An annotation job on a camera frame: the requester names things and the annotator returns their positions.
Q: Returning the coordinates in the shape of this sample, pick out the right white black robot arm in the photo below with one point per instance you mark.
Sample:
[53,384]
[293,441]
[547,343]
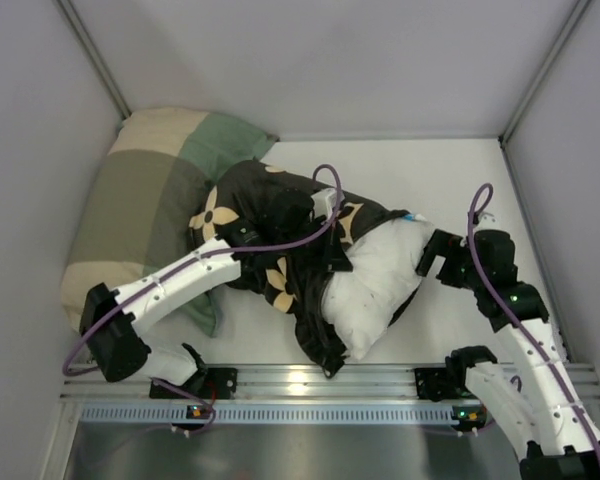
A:
[541,414]

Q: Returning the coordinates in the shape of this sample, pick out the black floral plush pillowcase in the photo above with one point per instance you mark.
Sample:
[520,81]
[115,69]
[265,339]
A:
[245,191]

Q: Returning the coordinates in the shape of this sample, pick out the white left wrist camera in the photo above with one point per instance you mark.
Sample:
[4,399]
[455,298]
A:
[325,203]

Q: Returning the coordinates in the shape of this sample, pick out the perforated grey cable duct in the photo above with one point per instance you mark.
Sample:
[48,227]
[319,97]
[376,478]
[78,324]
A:
[469,414]

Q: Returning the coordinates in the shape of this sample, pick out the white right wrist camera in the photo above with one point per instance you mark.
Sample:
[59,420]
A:
[487,221]

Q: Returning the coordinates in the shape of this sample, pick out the green beige patchwork pillow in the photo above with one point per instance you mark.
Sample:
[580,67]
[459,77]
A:
[154,179]

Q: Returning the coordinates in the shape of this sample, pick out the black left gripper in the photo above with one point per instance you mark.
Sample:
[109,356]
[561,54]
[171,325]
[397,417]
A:
[333,242]

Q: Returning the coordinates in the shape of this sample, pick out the aluminium corner post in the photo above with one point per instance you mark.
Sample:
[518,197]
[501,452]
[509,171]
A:
[77,26]
[557,46]

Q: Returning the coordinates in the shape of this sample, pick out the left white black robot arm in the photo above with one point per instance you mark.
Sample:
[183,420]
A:
[116,323]

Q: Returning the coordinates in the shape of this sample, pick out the right aluminium corner post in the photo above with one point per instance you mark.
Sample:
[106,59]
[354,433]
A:
[557,46]

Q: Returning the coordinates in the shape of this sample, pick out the left aluminium corner post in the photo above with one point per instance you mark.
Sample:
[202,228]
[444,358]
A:
[77,26]

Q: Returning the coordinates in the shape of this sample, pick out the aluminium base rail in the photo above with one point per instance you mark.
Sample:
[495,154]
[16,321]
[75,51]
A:
[273,382]

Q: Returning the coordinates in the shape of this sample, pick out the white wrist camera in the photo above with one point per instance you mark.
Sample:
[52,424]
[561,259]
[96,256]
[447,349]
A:
[487,221]
[325,203]

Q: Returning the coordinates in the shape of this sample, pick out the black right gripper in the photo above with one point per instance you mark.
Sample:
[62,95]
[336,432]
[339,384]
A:
[434,252]

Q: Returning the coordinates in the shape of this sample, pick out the white pillow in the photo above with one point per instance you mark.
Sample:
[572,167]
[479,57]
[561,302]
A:
[361,304]

